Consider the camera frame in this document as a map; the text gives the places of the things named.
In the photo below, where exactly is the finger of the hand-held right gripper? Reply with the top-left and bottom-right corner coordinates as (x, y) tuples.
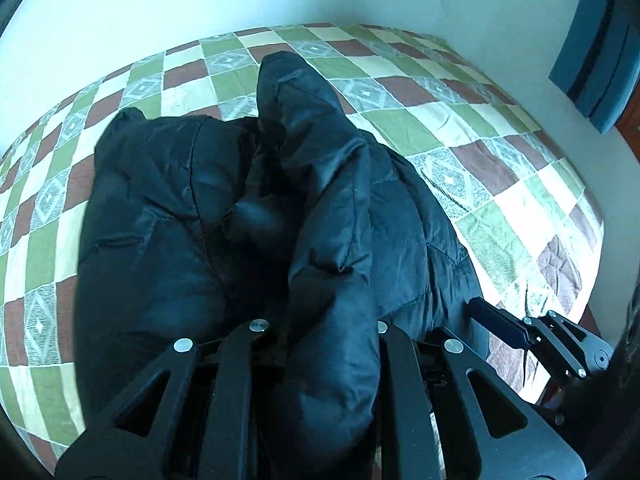
(469, 296), (613, 381)

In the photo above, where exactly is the blue striped cloth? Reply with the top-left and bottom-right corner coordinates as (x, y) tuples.
(547, 0), (640, 136)

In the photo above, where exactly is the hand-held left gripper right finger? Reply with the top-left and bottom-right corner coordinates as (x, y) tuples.
(372, 320), (588, 480)

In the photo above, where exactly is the brown wooden furniture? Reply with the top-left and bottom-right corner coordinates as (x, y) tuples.
(617, 110), (640, 151)

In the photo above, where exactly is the checkered bed sheet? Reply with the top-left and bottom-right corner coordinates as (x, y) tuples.
(0, 22), (606, 461)

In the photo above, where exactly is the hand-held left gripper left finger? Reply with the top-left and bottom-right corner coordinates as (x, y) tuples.
(55, 317), (273, 480)

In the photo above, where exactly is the black puffer jacket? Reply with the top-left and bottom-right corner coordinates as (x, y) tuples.
(74, 51), (483, 480)

